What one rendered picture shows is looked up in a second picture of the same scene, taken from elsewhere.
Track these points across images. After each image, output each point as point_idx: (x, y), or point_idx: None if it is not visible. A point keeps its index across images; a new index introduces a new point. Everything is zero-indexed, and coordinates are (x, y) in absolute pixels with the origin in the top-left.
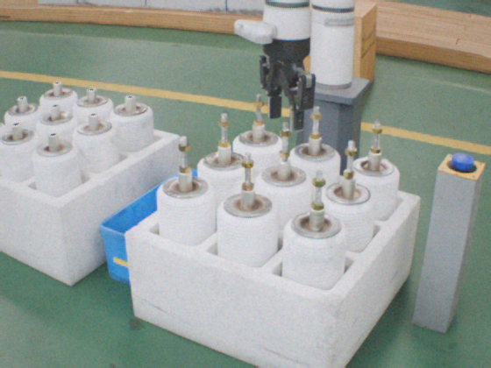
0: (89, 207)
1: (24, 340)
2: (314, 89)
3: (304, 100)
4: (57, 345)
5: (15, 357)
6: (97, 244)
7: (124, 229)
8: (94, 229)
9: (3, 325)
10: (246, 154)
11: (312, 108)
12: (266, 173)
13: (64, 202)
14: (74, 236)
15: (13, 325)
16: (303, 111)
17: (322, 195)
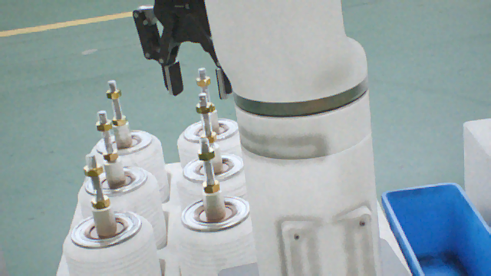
0: (482, 169)
1: (407, 182)
2: (137, 31)
3: (159, 52)
4: (377, 194)
5: (390, 172)
6: None
7: (469, 233)
8: (483, 204)
9: (448, 177)
10: (201, 68)
11: (145, 57)
12: (236, 159)
13: (469, 126)
14: (469, 177)
15: (439, 182)
16: (161, 65)
17: (146, 171)
